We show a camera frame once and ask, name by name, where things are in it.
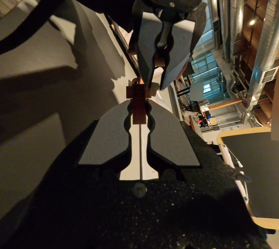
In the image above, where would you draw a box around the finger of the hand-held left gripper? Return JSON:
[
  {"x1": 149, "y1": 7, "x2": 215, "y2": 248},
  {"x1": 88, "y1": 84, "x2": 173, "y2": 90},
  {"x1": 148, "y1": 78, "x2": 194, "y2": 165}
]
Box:
[
  {"x1": 159, "y1": 18, "x2": 196, "y2": 91},
  {"x1": 138, "y1": 11, "x2": 163, "y2": 87}
]

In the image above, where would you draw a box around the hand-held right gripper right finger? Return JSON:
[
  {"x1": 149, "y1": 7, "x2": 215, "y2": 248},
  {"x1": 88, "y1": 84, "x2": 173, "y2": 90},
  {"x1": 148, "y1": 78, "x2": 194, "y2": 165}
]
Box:
[{"x1": 146, "y1": 99, "x2": 201, "y2": 167}]

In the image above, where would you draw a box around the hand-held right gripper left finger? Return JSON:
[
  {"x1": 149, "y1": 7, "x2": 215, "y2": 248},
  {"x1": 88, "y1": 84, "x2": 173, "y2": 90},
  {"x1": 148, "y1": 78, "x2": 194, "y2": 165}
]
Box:
[{"x1": 78, "y1": 100, "x2": 132, "y2": 167}]

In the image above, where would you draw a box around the long orange toy brick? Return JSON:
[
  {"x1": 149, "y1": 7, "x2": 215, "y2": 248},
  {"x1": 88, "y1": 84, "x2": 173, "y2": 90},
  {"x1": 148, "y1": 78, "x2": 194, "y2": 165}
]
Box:
[{"x1": 133, "y1": 79, "x2": 148, "y2": 124}]

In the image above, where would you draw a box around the grey desk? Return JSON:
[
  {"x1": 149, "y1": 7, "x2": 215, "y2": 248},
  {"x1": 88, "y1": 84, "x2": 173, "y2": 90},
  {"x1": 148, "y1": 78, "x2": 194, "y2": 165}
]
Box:
[{"x1": 0, "y1": 0, "x2": 183, "y2": 232}]

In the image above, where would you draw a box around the person's left hand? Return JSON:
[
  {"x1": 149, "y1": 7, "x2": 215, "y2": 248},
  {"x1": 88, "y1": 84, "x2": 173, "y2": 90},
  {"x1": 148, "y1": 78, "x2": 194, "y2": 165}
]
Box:
[{"x1": 128, "y1": 44, "x2": 167, "y2": 68}]

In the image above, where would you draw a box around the gooseneck microphone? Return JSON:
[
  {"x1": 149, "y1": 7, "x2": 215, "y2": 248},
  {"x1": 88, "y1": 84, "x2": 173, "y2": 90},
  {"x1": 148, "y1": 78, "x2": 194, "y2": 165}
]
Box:
[{"x1": 224, "y1": 144, "x2": 244, "y2": 168}]

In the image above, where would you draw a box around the wooden support pillar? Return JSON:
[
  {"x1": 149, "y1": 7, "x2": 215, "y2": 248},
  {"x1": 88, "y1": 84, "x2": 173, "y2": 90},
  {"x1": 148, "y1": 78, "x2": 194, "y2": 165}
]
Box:
[{"x1": 209, "y1": 98, "x2": 245, "y2": 111}]

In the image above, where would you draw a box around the black panel wooden rim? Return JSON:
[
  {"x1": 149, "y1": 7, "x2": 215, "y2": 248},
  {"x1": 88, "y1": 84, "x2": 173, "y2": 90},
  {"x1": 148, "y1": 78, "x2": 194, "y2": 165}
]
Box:
[{"x1": 217, "y1": 126, "x2": 279, "y2": 231}]

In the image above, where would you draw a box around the long thin metal duct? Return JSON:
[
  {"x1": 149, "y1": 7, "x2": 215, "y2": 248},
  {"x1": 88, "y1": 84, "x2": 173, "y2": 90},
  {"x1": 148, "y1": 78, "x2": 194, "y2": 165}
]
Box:
[{"x1": 207, "y1": 0, "x2": 248, "y2": 62}]

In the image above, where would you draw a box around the wide metal air duct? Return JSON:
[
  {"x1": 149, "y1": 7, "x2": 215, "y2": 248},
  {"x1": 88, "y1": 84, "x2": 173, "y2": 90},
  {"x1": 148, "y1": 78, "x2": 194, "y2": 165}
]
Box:
[{"x1": 246, "y1": 0, "x2": 279, "y2": 112}]

